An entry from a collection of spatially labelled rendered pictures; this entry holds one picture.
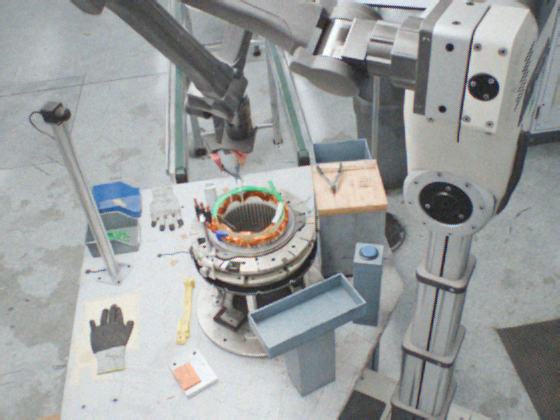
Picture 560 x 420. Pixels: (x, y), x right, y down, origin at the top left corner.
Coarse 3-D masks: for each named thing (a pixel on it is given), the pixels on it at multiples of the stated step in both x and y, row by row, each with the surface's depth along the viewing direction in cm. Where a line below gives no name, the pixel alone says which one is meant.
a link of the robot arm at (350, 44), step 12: (324, 24) 77; (336, 24) 75; (348, 24) 74; (360, 24) 73; (372, 24) 72; (324, 36) 76; (336, 36) 74; (348, 36) 73; (360, 36) 72; (324, 48) 75; (336, 48) 74; (348, 48) 72; (360, 48) 72; (348, 60) 73; (360, 60) 72; (360, 72) 75
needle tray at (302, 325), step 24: (312, 288) 140; (336, 288) 144; (264, 312) 137; (288, 312) 139; (312, 312) 139; (336, 312) 138; (360, 312) 136; (264, 336) 135; (288, 336) 134; (312, 336) 133; (288, 360) 148; (312, 360) 141; (312, 384) 148
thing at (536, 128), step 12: (552, 24) 296; (552, 36) 300; (552, 48) 303; (552, 60) 308; (552, 72) 313; (540, 84) 319; (552, 84) 318; (540, 96) 322; (552, 96) 323; (540, 108) 328; (552, 108) 329; (540, 120) 333; (552, 120) 335; (528, 132) 340; (540, 132) 341; (552, 132) 342; (528, 144) 346
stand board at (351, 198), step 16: (368, 160) 174; (352, 176) 169; (368, 176) 168; (320, 192) 164; (336, 192) 164; (352, 192) 163; (368, 192) 163; (384, 192) 163; (320, 208) 160; (336, 208) 159; (352, 208) 159; (368, 208) 160; (384, 208) 160
